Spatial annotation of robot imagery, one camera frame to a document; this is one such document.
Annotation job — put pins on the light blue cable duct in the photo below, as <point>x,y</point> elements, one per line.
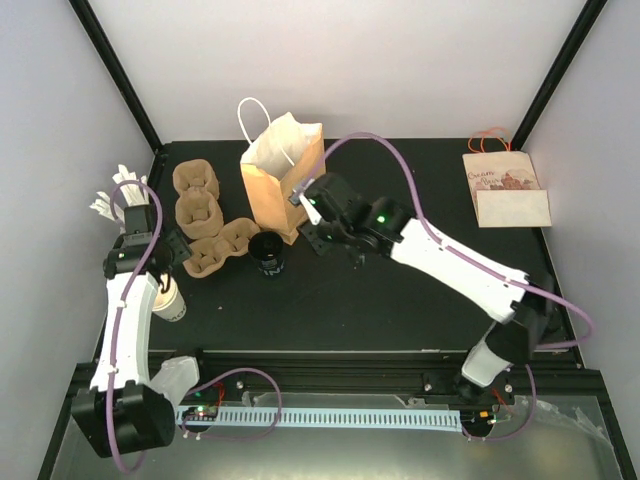
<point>393,419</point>

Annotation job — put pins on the brown paper takeout bag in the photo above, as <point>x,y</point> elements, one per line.
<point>284,157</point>

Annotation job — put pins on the cup of white wrapped stirrers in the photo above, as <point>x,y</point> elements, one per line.
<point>112,206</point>

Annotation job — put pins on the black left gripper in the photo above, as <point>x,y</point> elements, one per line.
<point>182,249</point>

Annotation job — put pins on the black left frame post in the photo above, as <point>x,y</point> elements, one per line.
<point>107,54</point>

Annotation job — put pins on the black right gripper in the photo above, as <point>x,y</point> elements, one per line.
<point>319,245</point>

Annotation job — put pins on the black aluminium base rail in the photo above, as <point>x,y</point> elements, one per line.
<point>434,378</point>

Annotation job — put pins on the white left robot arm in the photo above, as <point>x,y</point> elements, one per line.
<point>127,409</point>

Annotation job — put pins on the stack of pulp cup carriers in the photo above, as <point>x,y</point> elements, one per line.
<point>197,211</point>

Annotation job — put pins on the stack of black cup lids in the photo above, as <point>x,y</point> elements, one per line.
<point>266,249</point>

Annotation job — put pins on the white paper coffee cup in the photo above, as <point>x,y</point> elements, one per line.
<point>170,305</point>

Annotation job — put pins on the black frame post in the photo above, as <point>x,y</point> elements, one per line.
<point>107,54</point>
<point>572,44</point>

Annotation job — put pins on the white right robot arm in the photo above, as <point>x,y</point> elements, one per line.
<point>388,228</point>

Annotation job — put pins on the printed paper bag orange handles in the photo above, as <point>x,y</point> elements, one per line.
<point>503,184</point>

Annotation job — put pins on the brown pulp cup carrier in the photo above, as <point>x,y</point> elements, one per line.
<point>210,254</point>

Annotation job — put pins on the black right frame post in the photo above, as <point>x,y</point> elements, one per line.
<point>572,44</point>

